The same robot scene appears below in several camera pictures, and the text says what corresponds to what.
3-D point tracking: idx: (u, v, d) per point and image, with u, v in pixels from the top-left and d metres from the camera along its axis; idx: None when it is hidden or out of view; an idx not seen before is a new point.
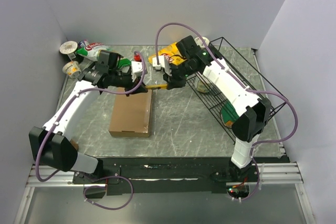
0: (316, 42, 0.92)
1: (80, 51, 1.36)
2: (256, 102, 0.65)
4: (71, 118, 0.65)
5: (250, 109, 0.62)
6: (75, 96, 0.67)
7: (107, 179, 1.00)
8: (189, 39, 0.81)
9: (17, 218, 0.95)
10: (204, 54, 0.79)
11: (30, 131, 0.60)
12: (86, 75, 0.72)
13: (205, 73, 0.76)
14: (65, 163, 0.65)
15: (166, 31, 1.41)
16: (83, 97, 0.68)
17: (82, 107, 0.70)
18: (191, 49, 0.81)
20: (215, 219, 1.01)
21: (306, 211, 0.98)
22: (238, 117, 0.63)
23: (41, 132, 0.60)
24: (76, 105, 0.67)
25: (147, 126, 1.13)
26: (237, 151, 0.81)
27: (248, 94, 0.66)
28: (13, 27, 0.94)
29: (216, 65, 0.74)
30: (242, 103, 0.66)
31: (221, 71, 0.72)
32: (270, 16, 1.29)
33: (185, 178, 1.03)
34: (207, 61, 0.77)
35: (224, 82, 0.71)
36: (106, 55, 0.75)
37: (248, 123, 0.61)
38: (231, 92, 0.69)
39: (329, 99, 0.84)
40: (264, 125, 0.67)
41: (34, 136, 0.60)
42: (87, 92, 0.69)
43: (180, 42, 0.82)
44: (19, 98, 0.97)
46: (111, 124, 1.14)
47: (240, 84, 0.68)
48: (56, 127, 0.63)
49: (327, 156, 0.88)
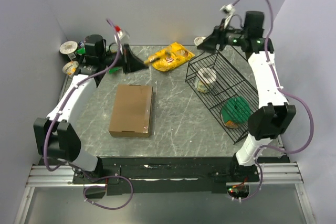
0: (316, 42, 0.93)
1: (80, 51, 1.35)
2: (282, 104, 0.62)
4: (73, 107, 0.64)
5: (271, 106, 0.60)
6: (75, 87, 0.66)
7: (107, 179, 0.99)
8: (261, 18, 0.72)
9: (17, 218, 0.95)
10: (258, 43, 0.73)
11: (34, 123, 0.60)
12: (82, 71, 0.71)
13: (250, 60, 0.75)
14: (71, 156, 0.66)
15: (166, 31, 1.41)
16: (83, 88, 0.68)
17: (83, 97, 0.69)
18: (253, 29, 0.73)
20: (215, 219, 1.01)
21: (306, 211, 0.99)
22: (258, 109, 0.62)
23: (45, 124, 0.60)
24: (77, 94, 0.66)
25: (147, 126, 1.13)
26: (244, 148, 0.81)
27: (277, 93, 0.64)
28: (14, 27, 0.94)
29: (263, 56, 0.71)
30: (267, 99, 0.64)
31: (264, 63, 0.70)
32: (270, 16, 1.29)
33: (185, 178, 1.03)
34: (257, 48, 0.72)
35: (261, 74, 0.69)
36: (92, 46, 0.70)
37: (264, 117, 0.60)
38: (261, 87, 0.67)
39: (329, 99, 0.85)
40: (280, 131, 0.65)
41: (38, 127, 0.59)
42: (85, 83, 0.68)
43: (252, 16, 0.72)
44: (20, 98, 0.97)
46: (110, 124, 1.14)
47: (275, 81, 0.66)
48: (60, 116, 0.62)
49: (327, 156, 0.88)
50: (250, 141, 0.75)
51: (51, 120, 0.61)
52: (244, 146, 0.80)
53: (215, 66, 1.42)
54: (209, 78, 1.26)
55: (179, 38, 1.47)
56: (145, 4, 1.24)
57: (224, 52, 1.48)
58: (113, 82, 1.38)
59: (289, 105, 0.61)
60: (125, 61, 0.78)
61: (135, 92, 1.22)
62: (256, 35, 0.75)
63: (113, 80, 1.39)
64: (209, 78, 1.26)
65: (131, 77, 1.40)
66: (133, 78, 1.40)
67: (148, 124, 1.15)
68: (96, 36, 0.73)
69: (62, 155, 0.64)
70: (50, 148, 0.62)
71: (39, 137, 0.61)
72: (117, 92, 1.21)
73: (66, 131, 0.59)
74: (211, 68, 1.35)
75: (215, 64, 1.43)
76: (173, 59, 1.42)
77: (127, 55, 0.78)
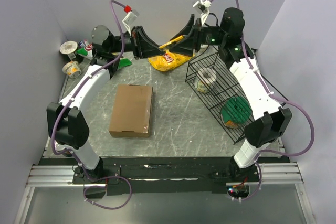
0: (315, 42, 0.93)
1: (80, 51, 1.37)
2: (277, 109, 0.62)
4: (85, 96, 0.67)
5: (268, 115, 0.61)
6: (88, 77, 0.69)
7: (107, 179, 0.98)
8: (242, 25, 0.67)
9: (17, 218, 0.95)
10: (236, 50, 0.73)
11: (48, 106, 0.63)
12: (98, 62, 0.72)
13: (231, 69, 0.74)
14: (77, 142, 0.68)
15: (166, 31, 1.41)
16: (96, 78, 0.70)
17: (96, 86, 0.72)
18: (233, 35, 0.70)
20: (215, 219, 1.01)
21: (306, 211, 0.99)
22: (254, 120, 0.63)
23: (58, 107, 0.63)
24: (90, 84, 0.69)
25: (147, 126, 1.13)
26: (243, 152, 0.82)
27: (269, 99, 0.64)
28: (14, 28, 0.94)
29: (245, 64, 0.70)
30: (260, 108, 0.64)
31: (249, 71, 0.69)
32: (270, 16, 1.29)
33: (185, 178, 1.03)
34: (237, 57, 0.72)
35: (248, 83, 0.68)
36: (100, 45, 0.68)
37: (263, 128, 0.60)
38: (253, 95, 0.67)
39: (331, 99, 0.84)
40: (279, 135, 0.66)
41: (51, 110, 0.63)
42: (99, 74, 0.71)
43: (233, 23, 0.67)
44: (20, 98, 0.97)
46: (111, 124, 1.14)
47: (264, 87, 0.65)
48: (72, 103, 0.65)
49: (327, 156, 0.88)
50: (249, 147, 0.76)
51: (63, 106, 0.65)
52: (243, 150, 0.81)
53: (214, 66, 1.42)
54: (209, 78, 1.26)
55: None
56: (145, 4, 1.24)
57: None
58: (113, 83, 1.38)
59: (284, 109, 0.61)
60: (135, 44, 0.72)
61: (135, 92, 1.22)
62: (235, 40, 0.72)
63: (113, 80, 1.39)
64: (209, 78, 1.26)
65: (131, 77, 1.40)
66: (133, 78, 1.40)
67: (148, 124, 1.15)
68: (101, 30, 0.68)
69: (70, 140, 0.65)
70: (59, 132, 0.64)
71: (51, 120, 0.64)
72: (117, 92, 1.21)
73: (76, 118, 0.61)
74: (211, 68, 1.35)
75: (215, 64, 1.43)
76: (173, 59, 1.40)
77: (136, 39, 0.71)
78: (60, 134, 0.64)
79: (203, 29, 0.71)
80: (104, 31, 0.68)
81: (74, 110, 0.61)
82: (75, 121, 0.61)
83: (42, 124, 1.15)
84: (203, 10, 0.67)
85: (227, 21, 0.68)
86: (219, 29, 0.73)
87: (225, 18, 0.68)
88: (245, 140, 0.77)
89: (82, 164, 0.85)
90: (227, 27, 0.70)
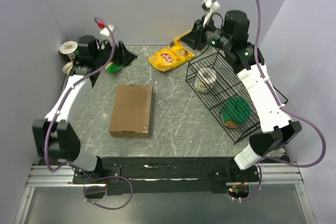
0: (317, 42, 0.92)
1: None
2: (287, 123, 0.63)
4: (71, 107, 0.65)
5: (277, 130, 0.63)
6: (71, 88, 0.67)
7: (107, 179, 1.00)
8: (245, 25, 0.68)
9: (17, 218, 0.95)
10: (245, 55, 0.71)
11: (32, 125, 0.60)
12: (76, 72, 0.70)
13: (240, 75, 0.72)
14: (71, 156, 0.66)
15: (166, 31, 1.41)
16: (79, 88, 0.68)
17: (80, 97, 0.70)
18: (238, 36, 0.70)
20: (216, 219, 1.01)
21: (306, 211, 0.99)
22: (263, 135, 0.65)
23: (44, 124, 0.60)
24: (74, 94, 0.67)
25: (147, 126, 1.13)
26: (245, 156, 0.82)
27: (280, 112, 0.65)
28: (14, 28, 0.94)
29: (256, 71, 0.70)
30: (271, 121, 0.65)
31: (260, 80, 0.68)
32: (270, 16, 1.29)
33: (185, 178, 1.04)
34: (247, 63, 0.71)
35: (258, 93, 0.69)
36: (85, 48, 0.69)
37: (272, 142, 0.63)
38: (263, 106, 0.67)
39: (330, 98, 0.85)
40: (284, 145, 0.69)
41: (37, 128, 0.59)
42: (82, 83, 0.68)
43: (238, 23, 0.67)
44: (19, 98, 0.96)
46: (110, 124, 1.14)
47: (276, 100, 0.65)
48: (59, 116, 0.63)
49: (327, 157, 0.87)
50: (251, 152, 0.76)
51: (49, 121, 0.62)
52: (245, 154, 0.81)
53: (214, 66, 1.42)
54: (209, 78, 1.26)
55: None
56: (145, 4, 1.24)
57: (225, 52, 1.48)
58: (113, 82, 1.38)
59: (294, 123, 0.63)
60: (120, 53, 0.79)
61: (135, 92, 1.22)
62: (241, 44, 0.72)
63: (113, 80, 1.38)
64: (209, 78, 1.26)
65: (131, 77, 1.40)
66: (133, 78, 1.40)
67: (148, 124, 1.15)
68: (88, 36, 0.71)
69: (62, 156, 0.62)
70: (50, 149, 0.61)
71: (38, 138, 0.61)
72: (117, 92, 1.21)
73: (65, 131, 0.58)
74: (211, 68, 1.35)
75: (215, 64, 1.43)
76: (173, 59, 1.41)
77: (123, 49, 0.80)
78: (51, 149, 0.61)
79: (207, 29, 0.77)
80: (88, 39, 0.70)
81: (62, 124, 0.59)
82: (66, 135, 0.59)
83: None
84: (206, 9, 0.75)
85: (230, 22, 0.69)
86: (222, 32, 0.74)
87: (228, 19, 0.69)
88: (248, 145, 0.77)
89: (82, 169, 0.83)
90: (231, 29, 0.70)
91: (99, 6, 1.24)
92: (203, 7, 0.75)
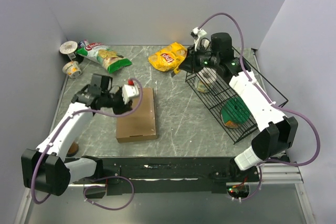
0: (316, 42, 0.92)
1: (80, 51, 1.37)
2: (282, 119, 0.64)
4: (64, 139, 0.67)
5: (273, 126, 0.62)
6: (69, 117, 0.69)
7: (107, 179, 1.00)
8: (228, 40, 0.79)
9: (17, 218, 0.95)
10: (233, 65, 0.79)
11: (22, 154, 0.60)
12: (79, 99, 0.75)
13: (231, 83, 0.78)
14: (59, 190, 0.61)
15: (166, 31, 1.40)
16: (77, 118, 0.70)
17: (76, 128, 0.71)
18: (224, 51, 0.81)
20: (216, 219, 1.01)
21: (306, 211, 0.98)
22: (260, 132, 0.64)
23: (34, 155, 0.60)
24: (71, 125, 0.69)
25: (155, 128, 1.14)
26: (245, 157, 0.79)
27: (272, 109, 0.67)
28: (13, 28, 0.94)
29: (244, 76, 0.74)
30: (265, 119, 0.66)
31: (248, 83, 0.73)
32: (270, 16, 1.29)
33: (185, 178, 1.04)
34: (234, 70, 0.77)
35: (249, 95, 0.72)
36: (100, 79, 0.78)
37: (269, 139, 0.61)
38: (256, 106, 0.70)
39: (328, 98, 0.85)
40: (287, 146, 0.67)
41: (26, 159, 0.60)
42: (81, 113, 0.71)
43: (220, 40, 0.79)
44: (19, 98, 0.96)
46: (117, 131, 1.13)
47: (266, 99, 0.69)
48: (50, 148, 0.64)
49: (327, 157, 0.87)
50: (253, 153, 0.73)
51: (40, 152, 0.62)
52: (246, 156, 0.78)
53: None
54: (209, 78, 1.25)
55: (178, 38, 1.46)
56: (145, 4, 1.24)
57: None
58: (113, 82, 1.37)
59: (289, 118, 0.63)
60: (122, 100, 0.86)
61: None
62: (228, 57, 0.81)
63: (113, 80, 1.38)
64: (209, 77, 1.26)
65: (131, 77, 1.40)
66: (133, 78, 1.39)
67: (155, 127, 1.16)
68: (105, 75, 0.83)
69: (48, 190, 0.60)
70: (37, 180, 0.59)
71: (25, 170, 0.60)
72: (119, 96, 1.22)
73: (55, 166, 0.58)
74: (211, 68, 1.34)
75: None
76: (173, 59, 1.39)
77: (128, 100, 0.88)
78: (37, 182, 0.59)
79: (198, 52, 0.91)
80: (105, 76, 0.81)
81: (52, 158, 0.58)
82: (54, 169, 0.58)
83: (41, 124, 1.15)
84: (195, 36, 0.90)
85: (215, 40, 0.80)
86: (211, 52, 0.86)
87: (212, 38, 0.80)
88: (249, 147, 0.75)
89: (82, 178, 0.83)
90: (216, 46, 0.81)
91: (99, 7, 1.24)
92: (191, 34, 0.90)
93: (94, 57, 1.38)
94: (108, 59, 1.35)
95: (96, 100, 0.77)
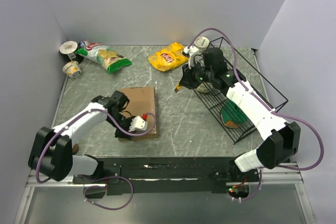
0: (317, 42, 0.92)
1: (80, 51, 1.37)
2: (284, 126, 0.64)
4: (79, 128, 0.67)
5: (276, 134, 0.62)
6: (87, 111, 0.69)
7: (107, 179, 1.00)
8: (219, 54, 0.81)
9: (17, 218, 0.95)
10: (228, 76, 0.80)
11: (40, 129, 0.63)
12: (98, 101, 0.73)
13: (228, 94, 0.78)
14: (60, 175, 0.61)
15: (166, 31, 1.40)
16: (94, 115, 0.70)
17: (92, 122, 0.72)
18: (217, 65, 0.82)
20: (215, 219, 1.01)
21: (306, 211, 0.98)
22: (264, 141, 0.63)
23: (49, 133, 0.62)
24: (86, 117, 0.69)
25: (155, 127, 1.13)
26: (247, 161, 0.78)
27: (272, 116, 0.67)
28: (13, 28, 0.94)
29: (240, 87, 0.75)
30: (268, 126, 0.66)
31: (245, 93, 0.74)
32: (270, 16, 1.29)
33: (185, 178, 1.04)
34: (231, 82, 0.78)
35: (249, 105, 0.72)
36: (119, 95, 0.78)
37: (274, 147, 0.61)
38: (256, 114, 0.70)
39: (328, 98, 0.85)
40: (293, 153, 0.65)
41: (41, 135, 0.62)
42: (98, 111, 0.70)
43: (212, 54, 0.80)
44: (19, 98, 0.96)
46: None
47: (266, 107, 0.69)
48: (64, 130, 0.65)
49: (327, 157, 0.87)
50: (255, 158, 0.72)
51: (54, 131, 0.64)
52: (248, 160, 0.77)
53: None
54: None
55: (178, 38, 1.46)
56: (145, 4, 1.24)
57: (224, 52, 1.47)
58: (113, 82, 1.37)
59: (291, 124, 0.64)
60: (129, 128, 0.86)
61: (137, 94, 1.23)
62: (222, 70, 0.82)
63: (113, 80, 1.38)
64: None
65: (131, 77, 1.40)
66: (133, 78, 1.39)
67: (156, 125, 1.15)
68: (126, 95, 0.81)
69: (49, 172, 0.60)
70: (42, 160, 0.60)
71: (37, 147, 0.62)
72: None
73: (64, 148, 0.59)
74: None
75: None
76: (173, 59, 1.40)
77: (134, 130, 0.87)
78: (42, 161, 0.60)
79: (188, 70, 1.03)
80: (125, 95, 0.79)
81: (63, 139, 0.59)
82: (63, 151, 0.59)
83: (41, 124, 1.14)
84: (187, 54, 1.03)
85: (207, 55, 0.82)
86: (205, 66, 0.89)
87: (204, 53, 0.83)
88: (251, 151, 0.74)
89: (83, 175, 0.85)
90: (209, 61, 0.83)
91: (99, 6, 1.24)
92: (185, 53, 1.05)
93: (94, 57, 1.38)
94: (108, 59, 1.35)
95: (113, 106, 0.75)
